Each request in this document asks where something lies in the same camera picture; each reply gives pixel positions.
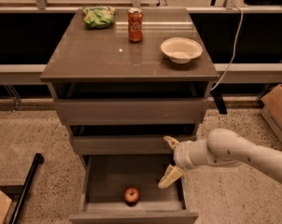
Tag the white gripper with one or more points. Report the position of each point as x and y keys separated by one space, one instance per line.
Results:
x=182 y=155

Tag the red apple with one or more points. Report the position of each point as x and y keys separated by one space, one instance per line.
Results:
x=131 y=195

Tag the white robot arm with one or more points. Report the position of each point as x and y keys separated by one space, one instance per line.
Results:
x=221 y=148

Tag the grey top drawer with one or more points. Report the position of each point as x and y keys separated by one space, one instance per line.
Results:
x=130 y=111

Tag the grey open bottom drawer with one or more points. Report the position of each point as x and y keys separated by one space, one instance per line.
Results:
x=108 y=176

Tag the grey drawer cabinet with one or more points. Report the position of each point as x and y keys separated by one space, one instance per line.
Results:
x=103 y=64

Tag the grey middle drawer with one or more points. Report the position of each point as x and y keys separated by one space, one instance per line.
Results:
x=114 y=145

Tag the black table leg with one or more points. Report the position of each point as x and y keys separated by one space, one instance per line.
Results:
x=218 y=99

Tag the white paper bowl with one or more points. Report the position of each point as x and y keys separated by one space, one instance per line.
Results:
x=181 y=50

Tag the cardboard box right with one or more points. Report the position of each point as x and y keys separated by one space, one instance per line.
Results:
x=272 y=110

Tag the black pole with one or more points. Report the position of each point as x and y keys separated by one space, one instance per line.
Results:
x=38 y=159

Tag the red soda can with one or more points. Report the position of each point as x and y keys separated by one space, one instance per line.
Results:
x=135 y=19

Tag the green chip bag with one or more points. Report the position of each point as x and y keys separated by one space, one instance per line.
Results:
x=99 y=17

